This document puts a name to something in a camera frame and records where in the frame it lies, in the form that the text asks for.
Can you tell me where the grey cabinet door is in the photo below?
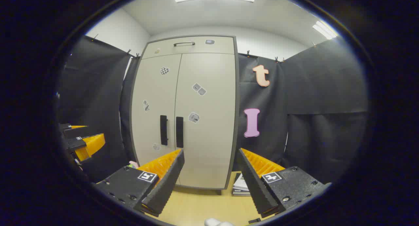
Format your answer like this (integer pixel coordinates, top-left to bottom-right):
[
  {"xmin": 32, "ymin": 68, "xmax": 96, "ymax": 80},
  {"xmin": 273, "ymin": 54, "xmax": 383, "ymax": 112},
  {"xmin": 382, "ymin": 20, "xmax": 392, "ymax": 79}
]
[
  {"xmin": 131, "ymin": 54, "xmax": 182, "ymax": 168},
  {"xmin": 174, "ymin": 52, "xmax": 237, "ymax": 190}
]

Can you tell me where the grey cabinet drawer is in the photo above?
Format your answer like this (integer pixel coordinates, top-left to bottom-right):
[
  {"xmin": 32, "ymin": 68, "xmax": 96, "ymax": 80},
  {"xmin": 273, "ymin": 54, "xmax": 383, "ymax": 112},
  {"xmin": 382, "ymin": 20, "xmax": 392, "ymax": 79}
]
[{"xmin": 141, "ymin": 36, "xmax": 235, "ymax": 59}]

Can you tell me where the black backdrop cloth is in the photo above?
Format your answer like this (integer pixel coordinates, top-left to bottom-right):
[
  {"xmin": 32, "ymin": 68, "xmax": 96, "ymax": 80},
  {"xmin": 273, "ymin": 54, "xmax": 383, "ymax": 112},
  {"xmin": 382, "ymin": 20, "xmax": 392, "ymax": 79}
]
[{"xmin": 57, "ymin": 35, "xmax": 369, "ymax": 184}]

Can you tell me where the grey double-door shoe cabinet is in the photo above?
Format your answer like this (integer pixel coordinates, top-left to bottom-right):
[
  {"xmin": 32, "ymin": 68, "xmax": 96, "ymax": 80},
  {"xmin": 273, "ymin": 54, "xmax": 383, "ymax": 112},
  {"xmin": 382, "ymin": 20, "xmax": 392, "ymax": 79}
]
[{"xmin": 129, "ymin": 35, "xmax": 240, "ymax": 195}]

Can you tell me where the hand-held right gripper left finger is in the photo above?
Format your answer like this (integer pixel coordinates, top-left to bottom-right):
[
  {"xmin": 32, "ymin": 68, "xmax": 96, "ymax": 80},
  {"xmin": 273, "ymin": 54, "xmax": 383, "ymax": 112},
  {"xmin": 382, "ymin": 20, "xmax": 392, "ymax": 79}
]
[{"xmin": 93, "ymin": 149, "xmax": 185, "ymax": 217}]

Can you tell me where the white book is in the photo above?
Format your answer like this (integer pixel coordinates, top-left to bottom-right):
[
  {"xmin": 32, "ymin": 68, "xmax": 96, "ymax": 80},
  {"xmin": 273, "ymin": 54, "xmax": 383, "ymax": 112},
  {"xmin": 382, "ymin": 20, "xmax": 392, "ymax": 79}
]
[{"xmin": 232, "ymin": 173, "xmax": 252, "ymax": 196}]

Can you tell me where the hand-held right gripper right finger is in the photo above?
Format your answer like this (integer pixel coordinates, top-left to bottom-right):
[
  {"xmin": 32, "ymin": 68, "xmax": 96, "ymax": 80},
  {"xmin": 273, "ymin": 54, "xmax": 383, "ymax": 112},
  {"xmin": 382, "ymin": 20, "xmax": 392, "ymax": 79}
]
[{"xmin": 236, "ymin": 148, "xmax": 331, "ymax": 219}]

